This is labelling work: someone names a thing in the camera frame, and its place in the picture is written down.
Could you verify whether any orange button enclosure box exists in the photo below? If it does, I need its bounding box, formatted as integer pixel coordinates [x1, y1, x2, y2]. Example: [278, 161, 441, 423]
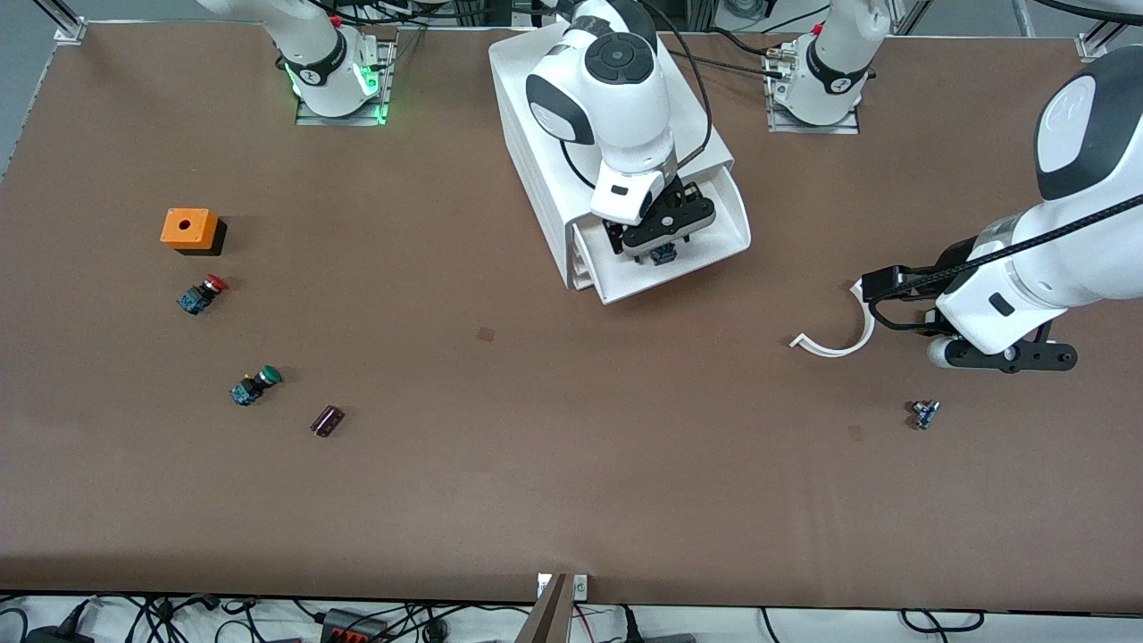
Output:
[160, 208, 227, 257]

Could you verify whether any white drawer cabinet shell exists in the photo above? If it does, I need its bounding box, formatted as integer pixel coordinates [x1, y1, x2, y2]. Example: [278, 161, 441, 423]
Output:
[488, 0, 735, 292]

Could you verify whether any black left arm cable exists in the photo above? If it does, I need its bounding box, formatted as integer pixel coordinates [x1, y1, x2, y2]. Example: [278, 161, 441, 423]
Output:
[864, 195, 1143, 336]

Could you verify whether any aluminium frame profile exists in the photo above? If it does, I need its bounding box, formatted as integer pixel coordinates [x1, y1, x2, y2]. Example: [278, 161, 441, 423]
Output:
[36, 0, 86, 44]
[1076, 18, 1117, 62]

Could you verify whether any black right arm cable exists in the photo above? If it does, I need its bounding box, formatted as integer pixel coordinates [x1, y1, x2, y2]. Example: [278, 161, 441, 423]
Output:
[558, 0, 715, 190]

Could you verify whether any black orange power strip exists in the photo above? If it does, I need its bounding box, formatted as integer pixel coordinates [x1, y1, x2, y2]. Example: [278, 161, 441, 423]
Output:
[321, 609, 387, 643]

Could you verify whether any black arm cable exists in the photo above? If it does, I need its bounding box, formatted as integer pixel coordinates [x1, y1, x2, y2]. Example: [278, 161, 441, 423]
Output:
[558, 0, 715, 190]
[864, 195, 1143, 336]

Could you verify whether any green capped push button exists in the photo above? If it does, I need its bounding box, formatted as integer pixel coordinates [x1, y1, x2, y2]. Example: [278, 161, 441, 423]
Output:
[229, 364, 283, 407]

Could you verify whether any white curved plastic clip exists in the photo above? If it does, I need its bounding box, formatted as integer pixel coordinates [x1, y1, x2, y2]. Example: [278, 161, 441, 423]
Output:
[789, 279, 877, 358]

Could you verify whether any wooden slat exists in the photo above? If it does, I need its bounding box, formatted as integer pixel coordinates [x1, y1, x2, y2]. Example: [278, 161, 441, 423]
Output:
[515, 573, 572, 643]

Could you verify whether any red capped push button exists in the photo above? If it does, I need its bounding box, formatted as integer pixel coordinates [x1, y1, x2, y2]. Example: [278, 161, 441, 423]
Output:
[176, 274, 229, 315]

